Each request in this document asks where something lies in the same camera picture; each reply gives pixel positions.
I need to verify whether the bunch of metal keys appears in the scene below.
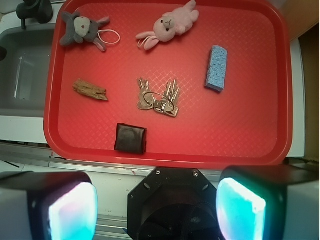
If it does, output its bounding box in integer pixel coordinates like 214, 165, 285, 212
136, 78, 181, 118

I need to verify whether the blue sponge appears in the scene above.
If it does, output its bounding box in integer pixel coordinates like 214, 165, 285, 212
205, 45, 228, 93

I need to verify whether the grey sink basin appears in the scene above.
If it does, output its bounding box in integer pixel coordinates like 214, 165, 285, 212
0, 23, 56, 118

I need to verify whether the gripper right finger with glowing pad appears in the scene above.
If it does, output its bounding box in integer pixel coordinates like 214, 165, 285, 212
216, 165, 320, 240

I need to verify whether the red plastic tray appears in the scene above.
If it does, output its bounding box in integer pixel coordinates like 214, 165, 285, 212
44, 0, 293, 170

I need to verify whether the grey plush bunny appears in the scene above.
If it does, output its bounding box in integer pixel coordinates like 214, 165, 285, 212
59, 11, 121, 52

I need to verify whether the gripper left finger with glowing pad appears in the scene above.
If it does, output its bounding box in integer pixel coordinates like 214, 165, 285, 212
0, 171, 98, 240

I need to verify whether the pink plush bunny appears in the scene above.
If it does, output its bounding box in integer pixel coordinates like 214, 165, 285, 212
135, 0, 200, 51

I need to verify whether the black leather pouch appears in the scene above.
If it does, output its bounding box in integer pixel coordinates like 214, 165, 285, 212
114, 123, 147, 154

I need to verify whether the black faucet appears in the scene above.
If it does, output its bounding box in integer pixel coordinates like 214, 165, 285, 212
16, 0, 54, 30

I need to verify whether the brown wood piece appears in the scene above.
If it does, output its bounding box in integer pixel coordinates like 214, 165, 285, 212
72, 78, 108, 101

